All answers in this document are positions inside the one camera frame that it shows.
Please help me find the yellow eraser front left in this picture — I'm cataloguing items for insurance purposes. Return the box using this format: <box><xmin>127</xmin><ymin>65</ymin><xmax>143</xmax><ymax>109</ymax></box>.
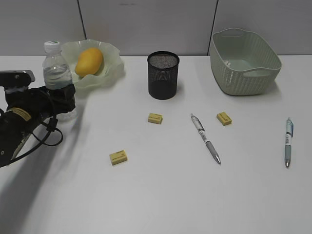
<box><xmin>109</xmin><ymin>150</ymin><xmax>128</xmax><ymax>165</ymax></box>

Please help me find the black mesh pen holder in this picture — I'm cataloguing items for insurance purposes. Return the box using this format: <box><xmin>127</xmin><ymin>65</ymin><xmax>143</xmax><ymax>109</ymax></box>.
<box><xmin>147</xmin><ymin>51</ymin><xmax>180</xmax><ymax>100</ymax></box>

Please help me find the yellow mango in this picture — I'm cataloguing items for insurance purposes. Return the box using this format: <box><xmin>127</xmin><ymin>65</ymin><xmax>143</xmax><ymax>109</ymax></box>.
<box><xmin>75</xmin><ymin>47</ymin><xmax>103</xmax><ymax>77</ymax></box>

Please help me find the clear water bottle green label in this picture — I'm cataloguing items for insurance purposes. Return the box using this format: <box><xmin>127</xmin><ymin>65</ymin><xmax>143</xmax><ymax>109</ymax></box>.
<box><xmin>42</xmin><ymin>40</ymin><xmax>77</xmax><ymax>122</ymax></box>

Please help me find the pale green plastic basket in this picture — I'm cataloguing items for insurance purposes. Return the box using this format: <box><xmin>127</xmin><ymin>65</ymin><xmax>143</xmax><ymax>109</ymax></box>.
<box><xmin>210</xmin><ymin>28</ymin><xmax>282</xmax><ymax>96</ymax></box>

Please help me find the yellow eraser right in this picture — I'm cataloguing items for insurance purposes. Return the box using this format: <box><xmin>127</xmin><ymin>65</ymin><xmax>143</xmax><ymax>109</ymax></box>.
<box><xmin>216</xmin><ymin>112</ymin><xmax>232</xmax><ymax>126</ymax></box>

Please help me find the blue grey pen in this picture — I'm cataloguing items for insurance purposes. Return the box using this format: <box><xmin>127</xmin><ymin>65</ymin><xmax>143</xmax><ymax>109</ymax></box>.
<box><xmin>284</xmin><ymin>117</ymin><xmax>293</xmax><ymax>168</ymax></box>

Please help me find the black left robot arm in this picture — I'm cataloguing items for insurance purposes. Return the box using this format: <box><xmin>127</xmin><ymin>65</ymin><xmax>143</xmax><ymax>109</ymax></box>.
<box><xmin>0</xmin><ymin>84</ymin><xmax>76</xmax><ymax>167</ymax></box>

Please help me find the yellow eraser centre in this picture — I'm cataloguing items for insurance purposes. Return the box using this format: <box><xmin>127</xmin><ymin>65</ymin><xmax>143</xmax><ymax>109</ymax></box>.
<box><xmin>148</xmin><ymin>113</ymin><xmax>163</xmax><ymax>124</ymax></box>

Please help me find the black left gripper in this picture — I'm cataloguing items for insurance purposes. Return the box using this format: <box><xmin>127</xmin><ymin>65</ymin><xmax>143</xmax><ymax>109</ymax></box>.
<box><xmin>5</xmin><ymin>84</ymin><xmax>76</xmax><ymax>119</ymax></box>

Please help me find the yellow eraser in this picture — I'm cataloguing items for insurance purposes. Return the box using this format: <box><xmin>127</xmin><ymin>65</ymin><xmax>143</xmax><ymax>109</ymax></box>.
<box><xmin>148</xmin><ymin>113</ymin><xmax>163</xmax><ymax>124</ymax></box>
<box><xmin>216</xmin><ymin>112</ymin><xmax>232</xmax><ymax>126</ymax></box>
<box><xmin>109</xmin><ymin>150</ymin><xmax>128</xmax><ymax>165</ymax></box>

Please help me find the grey grip pen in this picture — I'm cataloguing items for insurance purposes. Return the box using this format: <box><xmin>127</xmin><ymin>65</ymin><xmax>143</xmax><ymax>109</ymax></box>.
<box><xmin>191</xmin><ymin>113</ymin><xmax>221</xmax><ymax>165</ymax></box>

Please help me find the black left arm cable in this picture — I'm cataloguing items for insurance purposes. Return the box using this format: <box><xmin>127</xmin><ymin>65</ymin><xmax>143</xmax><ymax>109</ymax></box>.
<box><xmin>7</xmin><ymin>114</ymin><xmax>64</xmax><ymax>166</ymax></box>

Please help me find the pale green wavy plate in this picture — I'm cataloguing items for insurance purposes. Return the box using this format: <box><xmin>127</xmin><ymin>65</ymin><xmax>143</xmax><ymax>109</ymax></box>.
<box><xmin>61</xmin><ymin>39</ymin><xmax>125</xmax><ymax>92</ymax></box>

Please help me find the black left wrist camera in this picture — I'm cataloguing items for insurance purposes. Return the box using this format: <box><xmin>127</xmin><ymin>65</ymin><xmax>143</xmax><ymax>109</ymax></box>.
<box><xmin>0</xmin><ymin>70</ymin><xmax>35</xmax><ymax>94</ymax></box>

